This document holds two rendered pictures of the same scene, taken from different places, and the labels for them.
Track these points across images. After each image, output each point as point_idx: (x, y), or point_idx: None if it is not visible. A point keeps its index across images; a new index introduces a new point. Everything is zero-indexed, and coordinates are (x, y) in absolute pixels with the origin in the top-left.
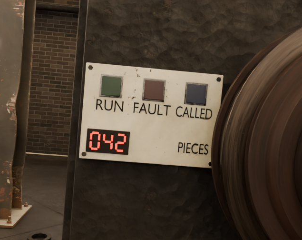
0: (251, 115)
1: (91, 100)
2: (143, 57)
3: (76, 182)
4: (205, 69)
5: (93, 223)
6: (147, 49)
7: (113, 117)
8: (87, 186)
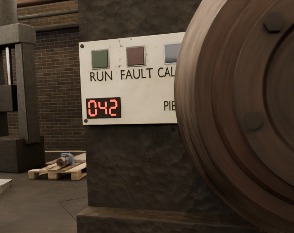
0: (197, 58)
1: (86, 74)
2: (127, 29)
3: (86, 147)
4: (184, 29)
5: (104, 181)
6: (129, 21)
7: (105, 86)
8: (95, 149)
